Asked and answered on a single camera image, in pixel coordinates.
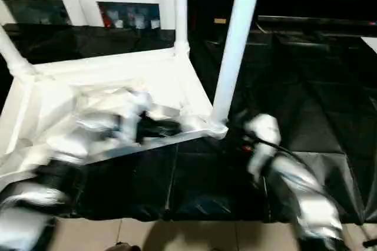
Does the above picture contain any black plastic mat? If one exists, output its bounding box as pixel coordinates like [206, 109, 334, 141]
[0, 22, 377, 225]

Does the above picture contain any grey robot torso piece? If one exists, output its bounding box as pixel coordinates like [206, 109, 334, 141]
[114, 242, 140, 251]

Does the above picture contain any white flat board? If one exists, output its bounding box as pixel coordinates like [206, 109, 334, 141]
[361, 36, 377, 53]

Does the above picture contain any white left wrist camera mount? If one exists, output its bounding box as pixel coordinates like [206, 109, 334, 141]
[122, 90, 154, 144]

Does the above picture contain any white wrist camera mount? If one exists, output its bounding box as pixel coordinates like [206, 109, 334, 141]
[122, 90, 154, 144]
[243, 113, 282, 177]

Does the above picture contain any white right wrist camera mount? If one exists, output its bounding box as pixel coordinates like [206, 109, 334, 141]
[243, 113, 282, 177]

